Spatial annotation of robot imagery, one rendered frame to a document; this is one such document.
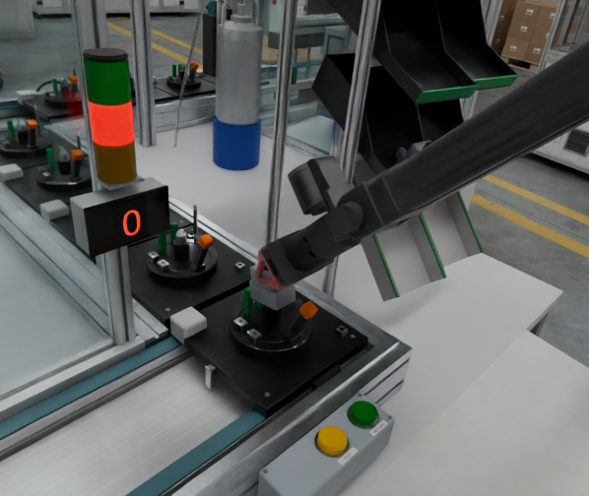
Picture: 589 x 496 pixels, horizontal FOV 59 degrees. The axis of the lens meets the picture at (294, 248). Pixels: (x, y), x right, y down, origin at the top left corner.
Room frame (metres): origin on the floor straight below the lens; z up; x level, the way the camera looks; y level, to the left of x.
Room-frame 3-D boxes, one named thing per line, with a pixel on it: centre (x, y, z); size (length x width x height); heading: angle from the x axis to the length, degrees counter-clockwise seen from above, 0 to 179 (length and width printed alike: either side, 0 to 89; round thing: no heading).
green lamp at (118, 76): (0.62, 0.24, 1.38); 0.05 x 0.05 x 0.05
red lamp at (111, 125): (0.62, 0.24, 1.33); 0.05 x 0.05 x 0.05
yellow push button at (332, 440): (0.48, -0.08, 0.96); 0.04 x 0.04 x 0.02
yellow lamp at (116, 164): (0.62, 0.24, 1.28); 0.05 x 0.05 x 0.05
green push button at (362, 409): (0.53, -0.13, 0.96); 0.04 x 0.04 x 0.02
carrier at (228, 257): (0.86, 0.22, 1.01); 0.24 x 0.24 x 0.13; 49
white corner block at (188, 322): (0.68, 0.16, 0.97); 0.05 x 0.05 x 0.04; 49
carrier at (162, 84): (2.15, 0.52, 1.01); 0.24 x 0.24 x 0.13; 49
